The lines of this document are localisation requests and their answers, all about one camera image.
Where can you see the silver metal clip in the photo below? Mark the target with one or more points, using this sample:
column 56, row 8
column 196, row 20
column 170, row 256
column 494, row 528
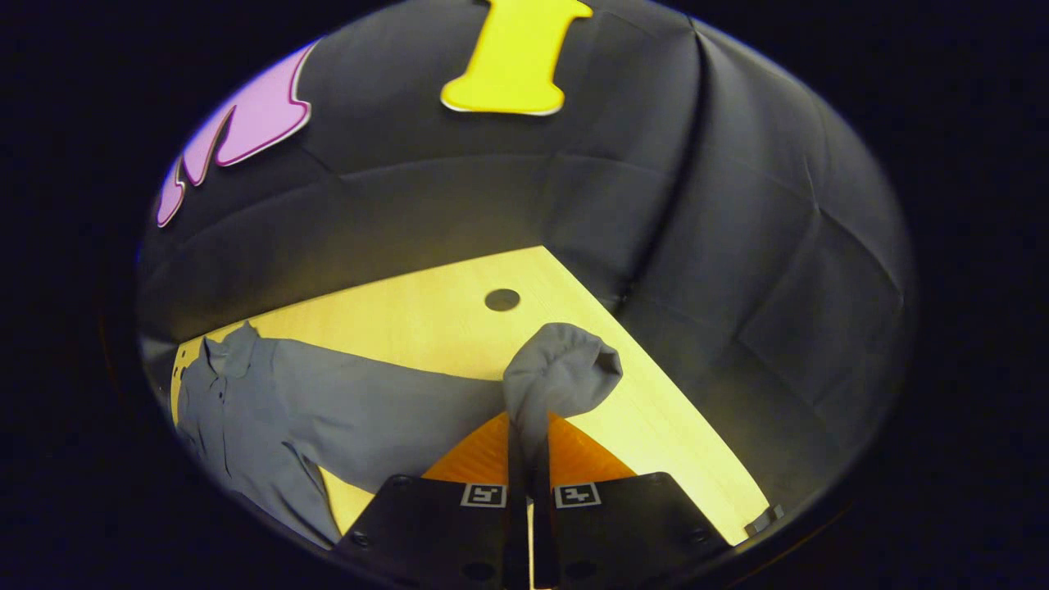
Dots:
column 765, row 519

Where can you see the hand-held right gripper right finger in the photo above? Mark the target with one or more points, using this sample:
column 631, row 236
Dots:
column 542, row 524

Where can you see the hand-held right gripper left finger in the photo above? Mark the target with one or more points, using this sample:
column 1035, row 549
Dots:
column 518, row 508

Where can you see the black backdrop cloth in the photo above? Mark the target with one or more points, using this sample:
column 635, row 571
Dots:
column 737, row 246

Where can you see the grey button shirt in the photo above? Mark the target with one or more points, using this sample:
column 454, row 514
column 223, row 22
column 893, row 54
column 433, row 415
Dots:
column 369, row 410

